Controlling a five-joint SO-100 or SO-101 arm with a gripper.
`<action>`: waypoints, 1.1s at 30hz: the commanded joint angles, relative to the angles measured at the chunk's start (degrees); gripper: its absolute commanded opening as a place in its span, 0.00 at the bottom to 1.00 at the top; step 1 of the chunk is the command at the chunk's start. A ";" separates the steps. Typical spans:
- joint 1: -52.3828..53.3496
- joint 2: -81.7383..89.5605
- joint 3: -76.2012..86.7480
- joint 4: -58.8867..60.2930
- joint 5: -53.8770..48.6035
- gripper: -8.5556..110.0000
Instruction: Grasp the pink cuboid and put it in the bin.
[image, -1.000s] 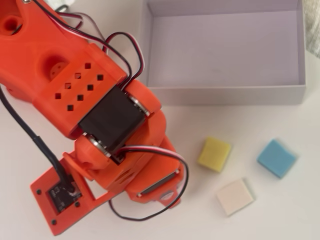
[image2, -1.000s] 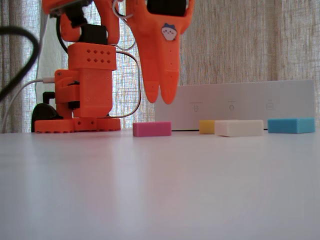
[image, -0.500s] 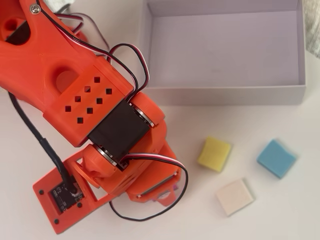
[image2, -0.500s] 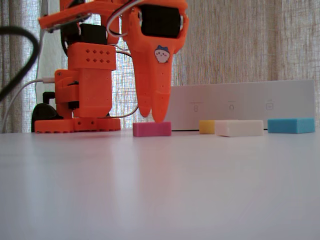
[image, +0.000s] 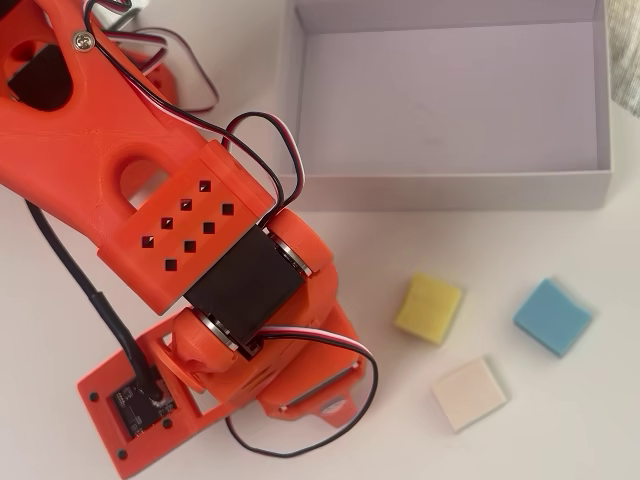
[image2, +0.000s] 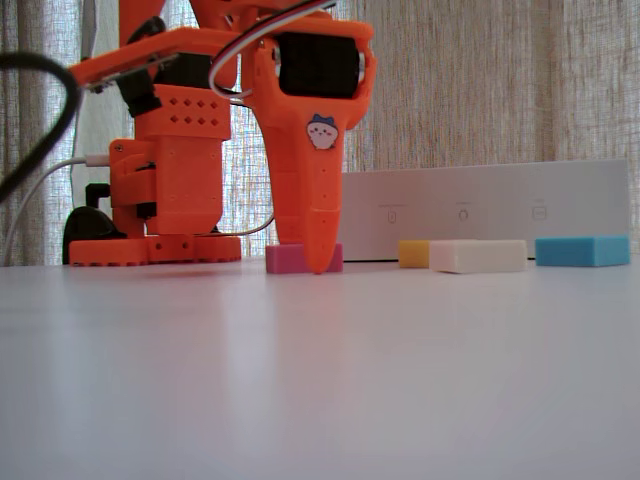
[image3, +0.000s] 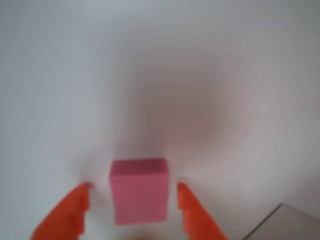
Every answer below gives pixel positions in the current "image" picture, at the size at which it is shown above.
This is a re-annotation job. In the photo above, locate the orange gripper black servo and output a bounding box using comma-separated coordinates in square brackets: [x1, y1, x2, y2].
[199, 299, 369, 429]

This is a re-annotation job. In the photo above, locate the black camera cable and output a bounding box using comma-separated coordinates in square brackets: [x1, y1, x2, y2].
[23, 198, 169, 404]

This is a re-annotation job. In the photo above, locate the blue foam cuboid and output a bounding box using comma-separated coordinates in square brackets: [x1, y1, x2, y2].
[512, 277, 594, 359]

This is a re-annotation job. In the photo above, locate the white cardboard box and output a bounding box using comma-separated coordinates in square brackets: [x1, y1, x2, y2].
[269, 0, 614, 213]

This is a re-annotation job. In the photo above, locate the yellow foam cuboid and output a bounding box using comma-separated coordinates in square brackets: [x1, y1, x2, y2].
[393, 272, 464, 346]

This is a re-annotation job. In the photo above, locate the red white black servo cable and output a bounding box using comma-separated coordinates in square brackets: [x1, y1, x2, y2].
[114, 27, 220, 114]
[223, 324, 380, 459]
[82, 0, 307, 224]

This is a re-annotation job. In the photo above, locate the white foam cuboid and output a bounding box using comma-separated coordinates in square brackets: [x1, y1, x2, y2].
[431, 355, 510, 434]

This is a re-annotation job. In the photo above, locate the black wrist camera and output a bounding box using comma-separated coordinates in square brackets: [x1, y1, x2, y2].
[109, 374, 180, 442]

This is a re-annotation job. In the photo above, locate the orange robot base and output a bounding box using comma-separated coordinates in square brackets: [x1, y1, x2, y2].
[117, 42, 180, 109]

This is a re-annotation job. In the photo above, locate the orange camera mount plate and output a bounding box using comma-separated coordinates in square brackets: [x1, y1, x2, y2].
[76, 324, 251, 477]

